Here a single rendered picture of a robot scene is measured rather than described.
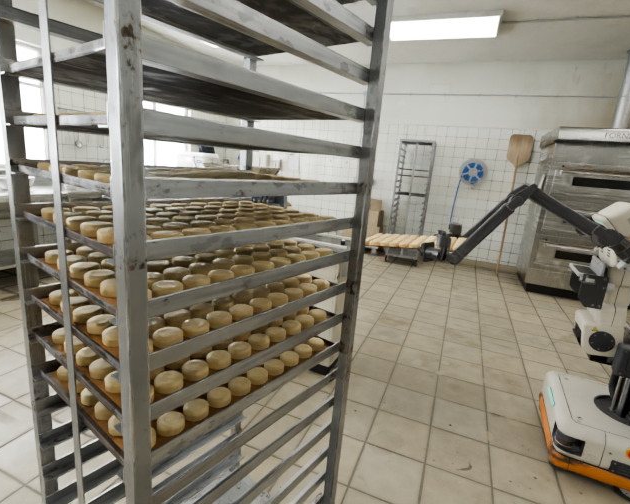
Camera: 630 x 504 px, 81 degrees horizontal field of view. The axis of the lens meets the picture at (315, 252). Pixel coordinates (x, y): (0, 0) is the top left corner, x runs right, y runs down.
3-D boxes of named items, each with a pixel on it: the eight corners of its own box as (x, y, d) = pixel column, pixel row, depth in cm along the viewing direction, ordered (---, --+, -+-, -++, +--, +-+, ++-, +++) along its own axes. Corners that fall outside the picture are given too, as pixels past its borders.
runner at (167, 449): (336, 344, 110) (337, 335, 109) (344, 347, 109) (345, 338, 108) (116, 474, 60) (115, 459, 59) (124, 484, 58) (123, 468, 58)
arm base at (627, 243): (648, 250, 151) (638, 246, 162) (632, 236, 153) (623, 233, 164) (627, 264, 155) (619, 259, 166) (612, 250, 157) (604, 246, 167)
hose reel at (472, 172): (476, 232, 577) (489, 159, 551) (476, 233, 561) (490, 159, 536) (448, 228, 591) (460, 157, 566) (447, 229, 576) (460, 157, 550)
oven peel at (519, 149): (484, 272, 554) (510, 133, 531) (484, 272, 558) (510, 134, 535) (506, 276, 543) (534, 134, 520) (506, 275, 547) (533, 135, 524)
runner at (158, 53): (359, 123, 96) (361, 110, 95) (369, 123, 94) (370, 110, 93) (94, 50, 45) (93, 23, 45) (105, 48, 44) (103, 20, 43)
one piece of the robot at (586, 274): (597, 295, 196) (608, 256, 191) (611, 312, 172) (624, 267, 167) (562, 289, 203) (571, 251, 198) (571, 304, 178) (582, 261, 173)
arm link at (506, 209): (527, 201, 166) (522, 203, 176) (516, 192, 167) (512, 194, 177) (454, 267, 178) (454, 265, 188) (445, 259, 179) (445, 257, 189)
